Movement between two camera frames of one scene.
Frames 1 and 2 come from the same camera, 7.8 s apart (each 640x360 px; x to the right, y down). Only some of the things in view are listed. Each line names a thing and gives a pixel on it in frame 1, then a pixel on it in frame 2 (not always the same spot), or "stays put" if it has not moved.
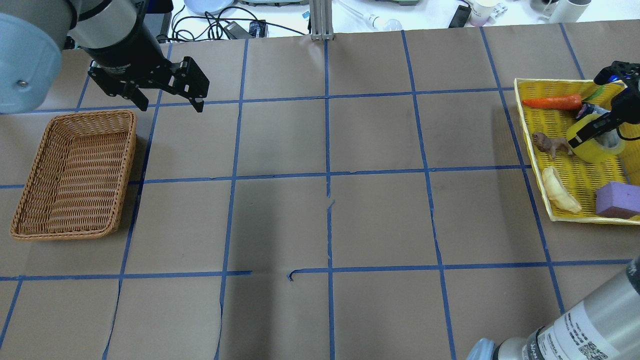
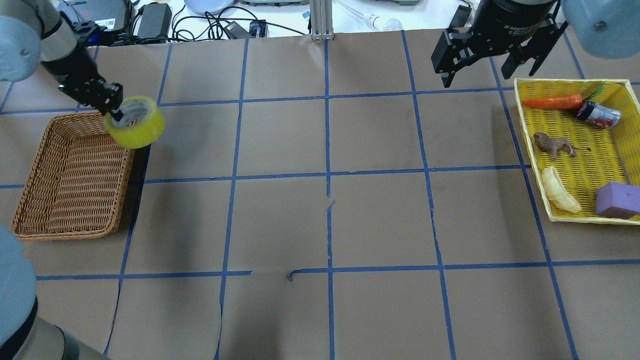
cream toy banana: x=556 y=192 stays put
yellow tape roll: x=592 y=150 → x=143 y=123
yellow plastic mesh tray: x=569 y=183 stays put
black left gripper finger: x=198 y=106 → x=118 y=116
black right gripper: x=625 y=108 → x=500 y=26
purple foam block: x=617 y=200 stays put
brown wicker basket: x=75 y=184 stays put
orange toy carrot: x=568 y=102 stays put
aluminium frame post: x=321 y=17 stays put
